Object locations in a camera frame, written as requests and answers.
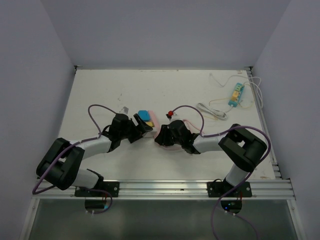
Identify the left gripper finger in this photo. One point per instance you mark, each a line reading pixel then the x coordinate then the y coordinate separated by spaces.
pixel 135 134
pixel 142 126

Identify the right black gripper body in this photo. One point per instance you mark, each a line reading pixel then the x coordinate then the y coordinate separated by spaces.
pixel 168 138

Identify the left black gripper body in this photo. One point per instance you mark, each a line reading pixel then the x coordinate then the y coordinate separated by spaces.
pixel 125 133

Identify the pink power strip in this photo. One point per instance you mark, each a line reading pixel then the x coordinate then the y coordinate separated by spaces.
pixel 190 126

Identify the white plug adapter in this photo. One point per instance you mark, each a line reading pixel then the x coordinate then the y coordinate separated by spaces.
pixel 153 133

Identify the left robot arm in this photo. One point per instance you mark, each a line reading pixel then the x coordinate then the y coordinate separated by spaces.
pixel 61 165

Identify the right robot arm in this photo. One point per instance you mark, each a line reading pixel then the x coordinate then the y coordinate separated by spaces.
pixel 246 146

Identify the blue plug adapter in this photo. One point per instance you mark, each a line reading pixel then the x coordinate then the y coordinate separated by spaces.
pixel 144 115

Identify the yellow plug adapter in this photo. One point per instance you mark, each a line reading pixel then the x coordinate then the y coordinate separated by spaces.
pixel 150 123

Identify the teal power strip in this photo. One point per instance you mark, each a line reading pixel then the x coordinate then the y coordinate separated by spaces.
pixel 240 88

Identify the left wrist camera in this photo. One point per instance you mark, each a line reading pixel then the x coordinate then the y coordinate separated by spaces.
pixel 124 110

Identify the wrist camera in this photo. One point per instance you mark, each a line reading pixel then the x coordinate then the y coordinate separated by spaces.
pixel 172 116
pixel 124 110

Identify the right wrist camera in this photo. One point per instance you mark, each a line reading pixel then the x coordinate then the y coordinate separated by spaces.
pixel 172 116

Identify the aluminium rail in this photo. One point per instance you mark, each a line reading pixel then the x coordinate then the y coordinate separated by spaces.
pixel 198 190

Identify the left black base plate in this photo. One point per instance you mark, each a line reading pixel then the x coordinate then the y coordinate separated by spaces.
pixel 99 190

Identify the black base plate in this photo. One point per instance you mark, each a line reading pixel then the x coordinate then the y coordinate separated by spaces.
pixel 99 190
pixel 215 189

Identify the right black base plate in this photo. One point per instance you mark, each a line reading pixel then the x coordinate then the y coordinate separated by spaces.
pixel 215 189

